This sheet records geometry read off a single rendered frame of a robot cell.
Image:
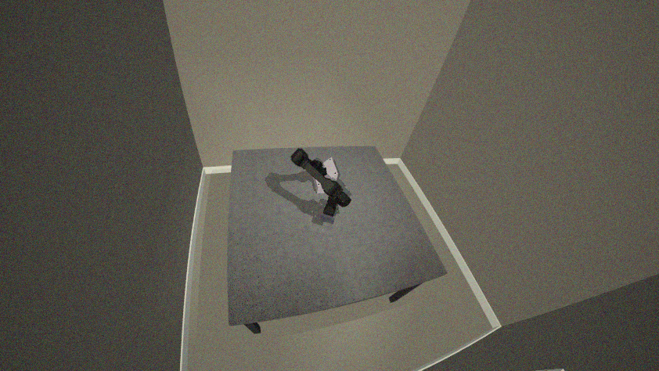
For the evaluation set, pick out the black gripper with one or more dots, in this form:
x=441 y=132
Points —
x=330 y=207

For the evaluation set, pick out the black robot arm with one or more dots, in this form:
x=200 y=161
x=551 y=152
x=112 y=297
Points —
x=314 y=168

